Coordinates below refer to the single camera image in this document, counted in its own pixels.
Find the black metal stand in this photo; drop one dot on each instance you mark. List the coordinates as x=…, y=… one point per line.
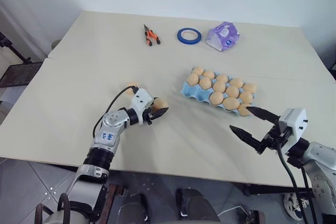
x=14, y=49

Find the orange and black pliers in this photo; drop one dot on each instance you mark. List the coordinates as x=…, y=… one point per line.
x=150, y=36

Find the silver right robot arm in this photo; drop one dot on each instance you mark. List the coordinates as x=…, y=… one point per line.
x=323, y=161

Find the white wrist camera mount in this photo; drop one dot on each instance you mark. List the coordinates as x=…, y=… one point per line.
x=294, y=121
x=140, y=99

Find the large dark rounded shape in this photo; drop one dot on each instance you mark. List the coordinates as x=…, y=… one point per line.
x=197, y=205

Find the dark metal shelf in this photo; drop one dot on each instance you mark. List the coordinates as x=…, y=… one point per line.
x=19, y=73

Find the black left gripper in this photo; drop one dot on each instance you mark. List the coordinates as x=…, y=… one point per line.
x=147, y=116

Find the white and black sneaker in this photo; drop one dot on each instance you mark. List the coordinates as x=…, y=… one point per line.
x=293, y=205

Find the rusty metal bar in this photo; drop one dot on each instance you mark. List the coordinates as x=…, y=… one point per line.
x=115, y=191

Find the blue egg carton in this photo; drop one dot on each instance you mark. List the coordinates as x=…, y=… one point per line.
x=195, y=93

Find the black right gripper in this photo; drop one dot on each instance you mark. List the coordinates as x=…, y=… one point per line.
x=274, y=140

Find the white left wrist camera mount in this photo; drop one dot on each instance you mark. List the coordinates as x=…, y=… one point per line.
x=140, y=99

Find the blue tape roll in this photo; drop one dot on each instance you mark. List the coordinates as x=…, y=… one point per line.
x=180, y=37

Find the tan egg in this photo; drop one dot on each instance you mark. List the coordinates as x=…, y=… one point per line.
x=216, y=98
x=159, y=103
x=197, y=71
x=219, y=86
x=250, y=87
x=205, y=82
x=193, y=79
x=232, y=91
x=246, y=97
x=131, y=85
x=209, y=74
x=243, y=111
x=222, y=78
x=231, y=103
x=236, y=82

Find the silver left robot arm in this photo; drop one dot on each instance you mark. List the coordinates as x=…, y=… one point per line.
x=109, y=130

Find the purple tissue pack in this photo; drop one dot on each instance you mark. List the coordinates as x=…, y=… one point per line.
x=223, y=39

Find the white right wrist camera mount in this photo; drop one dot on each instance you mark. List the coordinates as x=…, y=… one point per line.
x=294, y=121

